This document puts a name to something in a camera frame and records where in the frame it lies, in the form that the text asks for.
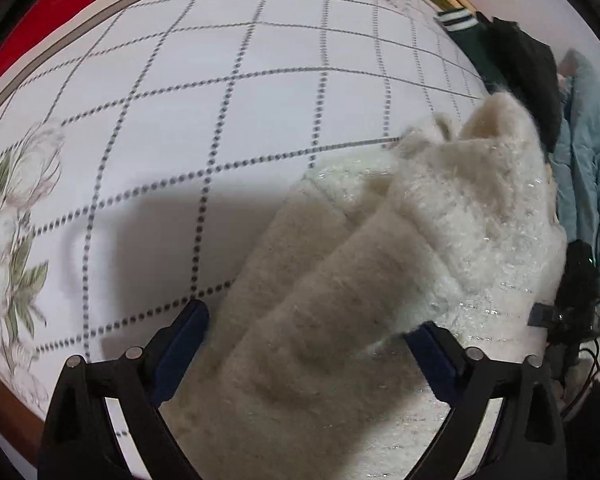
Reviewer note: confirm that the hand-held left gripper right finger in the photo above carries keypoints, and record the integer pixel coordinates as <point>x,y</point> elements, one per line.
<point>432,355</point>

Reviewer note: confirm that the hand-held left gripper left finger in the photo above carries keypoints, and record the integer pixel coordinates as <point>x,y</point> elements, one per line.
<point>180,345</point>

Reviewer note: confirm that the white fuzzy jacket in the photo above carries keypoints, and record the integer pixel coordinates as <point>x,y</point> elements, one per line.
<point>380,270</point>

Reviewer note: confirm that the light blue quilt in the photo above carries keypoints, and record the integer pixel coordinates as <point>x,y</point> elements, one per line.
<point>590,150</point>

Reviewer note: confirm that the white diamond-pattern floral mat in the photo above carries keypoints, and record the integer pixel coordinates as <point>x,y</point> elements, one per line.
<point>180,110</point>

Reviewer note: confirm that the black and green jacket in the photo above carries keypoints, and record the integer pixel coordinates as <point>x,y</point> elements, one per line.
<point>520,65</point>

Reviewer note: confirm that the red floral blanket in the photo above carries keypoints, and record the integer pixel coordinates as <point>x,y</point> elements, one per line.
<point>45,20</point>

